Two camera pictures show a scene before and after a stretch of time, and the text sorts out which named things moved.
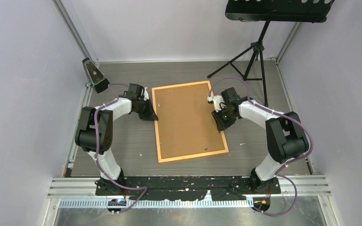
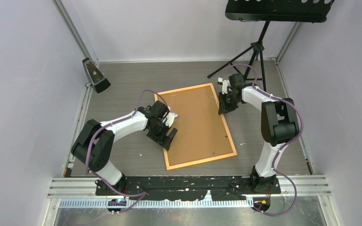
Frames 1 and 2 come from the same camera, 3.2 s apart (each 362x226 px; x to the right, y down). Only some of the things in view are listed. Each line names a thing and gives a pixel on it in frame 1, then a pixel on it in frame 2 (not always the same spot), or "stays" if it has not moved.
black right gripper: [221, 124] to [224, 108]
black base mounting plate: [188, 188] stays
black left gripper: [150, 115] to [163, 140]
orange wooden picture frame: [185, 128] to [225, 156]
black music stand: [248, 64] stays
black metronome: [96, 77] stays
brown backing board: [186, 125] stays
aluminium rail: [85, 187] stays
